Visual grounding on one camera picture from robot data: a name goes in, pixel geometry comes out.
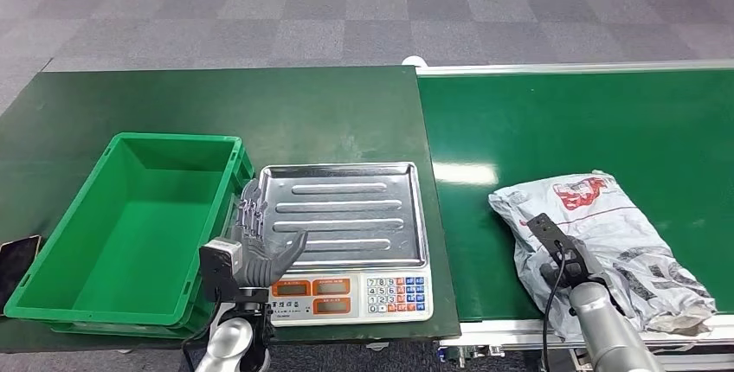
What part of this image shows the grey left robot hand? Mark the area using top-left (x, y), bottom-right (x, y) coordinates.
top-left (230, 178), bottom-right (310, 290)

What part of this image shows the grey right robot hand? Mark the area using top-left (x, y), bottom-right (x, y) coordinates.
top-left (570, 237), bottom-right (613, 287)

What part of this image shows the grey plastic mailer package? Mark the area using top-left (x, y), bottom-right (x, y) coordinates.
top-left (488, 170), bottom-right (718, 343)

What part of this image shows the green conveyor belt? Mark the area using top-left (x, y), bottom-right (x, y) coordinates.
top-left (415, 60), bottom-right (734, 372)

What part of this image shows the white scale with steel tray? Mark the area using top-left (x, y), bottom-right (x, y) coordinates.
top-left (252, 162), bottom-right (435, 328)

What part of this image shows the green plastic crate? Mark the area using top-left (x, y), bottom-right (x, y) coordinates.
top-left (3, 131), bottom-right (255, 341)

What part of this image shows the dark green work table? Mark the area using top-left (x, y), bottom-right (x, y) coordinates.
top-left (0, 65), bottom-right (461, 353)

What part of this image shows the black smartphone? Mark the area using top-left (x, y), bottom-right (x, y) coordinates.
top-left (0, 234), bottom-right (42, 313)

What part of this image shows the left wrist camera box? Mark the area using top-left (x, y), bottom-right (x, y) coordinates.
top-left (198, 238), bottom-right (244, 302)

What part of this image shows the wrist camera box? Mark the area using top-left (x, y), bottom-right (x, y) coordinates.
top-left (526, 213), bottom-right (592, 292)
top-left (198, 238), bottom-right (244, 302)

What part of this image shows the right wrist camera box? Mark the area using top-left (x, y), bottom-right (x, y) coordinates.
top-left (526, 213), bottom-right (592, 292)

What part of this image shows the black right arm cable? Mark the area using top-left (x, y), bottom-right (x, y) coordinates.
top-left (541, 248), bottom-right (569, 372)

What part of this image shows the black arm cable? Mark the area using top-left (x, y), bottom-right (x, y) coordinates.
top-left (180, 294), bottom-right (223, 372)
top-left (541, 248), bottom-right (569, 372)

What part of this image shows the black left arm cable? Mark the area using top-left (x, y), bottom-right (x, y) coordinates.
top-left (180, 294), bottom-right (223, 372)

